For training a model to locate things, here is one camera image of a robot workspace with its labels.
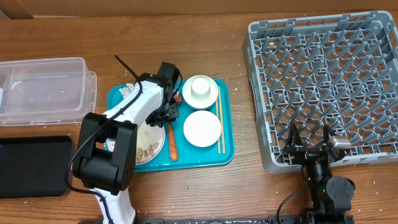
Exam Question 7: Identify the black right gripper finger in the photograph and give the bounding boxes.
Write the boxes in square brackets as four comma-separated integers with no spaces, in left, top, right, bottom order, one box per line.
[323,124,335,146]
[285,121,302,154]

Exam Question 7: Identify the red snack wrapper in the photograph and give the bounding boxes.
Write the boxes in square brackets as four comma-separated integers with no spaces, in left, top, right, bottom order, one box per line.
[174,91,183,106]

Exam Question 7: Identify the white paper cup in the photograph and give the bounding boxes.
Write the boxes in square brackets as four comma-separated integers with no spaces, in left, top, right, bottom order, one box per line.
[191,77,210,100]

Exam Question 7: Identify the white tissue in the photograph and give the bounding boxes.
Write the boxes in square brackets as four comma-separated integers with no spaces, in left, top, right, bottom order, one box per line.
[119,83,134,99]

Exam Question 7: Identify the small pink bowl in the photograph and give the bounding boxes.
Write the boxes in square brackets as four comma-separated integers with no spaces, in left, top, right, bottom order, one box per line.
[183,110,217,147]

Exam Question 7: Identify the rice and peanut shells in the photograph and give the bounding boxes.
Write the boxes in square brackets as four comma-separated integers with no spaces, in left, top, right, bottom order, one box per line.
[136,124,159,164]

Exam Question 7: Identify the orange sausage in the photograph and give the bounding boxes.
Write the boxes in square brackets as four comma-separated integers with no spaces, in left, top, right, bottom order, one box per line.
[168,124,178,161]

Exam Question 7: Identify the large pink plate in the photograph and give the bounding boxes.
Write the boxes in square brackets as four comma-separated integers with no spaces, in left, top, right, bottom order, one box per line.
[136,123,165,165]

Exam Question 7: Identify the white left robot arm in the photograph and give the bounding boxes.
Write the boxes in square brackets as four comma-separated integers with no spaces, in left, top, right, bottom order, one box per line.
[64,62,182,223]

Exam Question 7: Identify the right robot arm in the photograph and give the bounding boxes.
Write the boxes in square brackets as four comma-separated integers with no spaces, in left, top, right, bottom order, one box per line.
[275,122,356,224]

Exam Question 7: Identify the black waste tray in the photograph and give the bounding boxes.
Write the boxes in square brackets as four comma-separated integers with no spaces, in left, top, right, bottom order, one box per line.
[1,136,75,198]

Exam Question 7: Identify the wooden chopstick left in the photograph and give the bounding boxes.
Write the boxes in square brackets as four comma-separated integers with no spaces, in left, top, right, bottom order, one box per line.
[215,100,221,154]

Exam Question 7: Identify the wooden chopstick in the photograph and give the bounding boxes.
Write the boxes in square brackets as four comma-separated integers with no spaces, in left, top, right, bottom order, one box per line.
[218,87,226,154]
[215,100,221,154]

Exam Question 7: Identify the grey plastic dish rack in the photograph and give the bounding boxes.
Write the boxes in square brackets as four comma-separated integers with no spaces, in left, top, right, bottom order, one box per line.
[243,11,397,174]

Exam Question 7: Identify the wooden chopstick right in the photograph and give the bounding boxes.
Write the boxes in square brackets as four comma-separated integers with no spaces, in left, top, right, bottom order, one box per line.
[218,87,226,154]

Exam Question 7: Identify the teal plastic tray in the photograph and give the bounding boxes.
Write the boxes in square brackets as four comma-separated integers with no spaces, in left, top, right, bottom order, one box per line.
[105,78,236,173]

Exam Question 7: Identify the clear plastic bin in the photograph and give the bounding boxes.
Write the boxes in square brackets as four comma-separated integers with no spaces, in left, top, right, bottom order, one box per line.
[1,57,97,126]

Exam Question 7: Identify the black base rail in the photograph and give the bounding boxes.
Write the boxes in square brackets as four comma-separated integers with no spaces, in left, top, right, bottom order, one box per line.
[135,215,355,224]

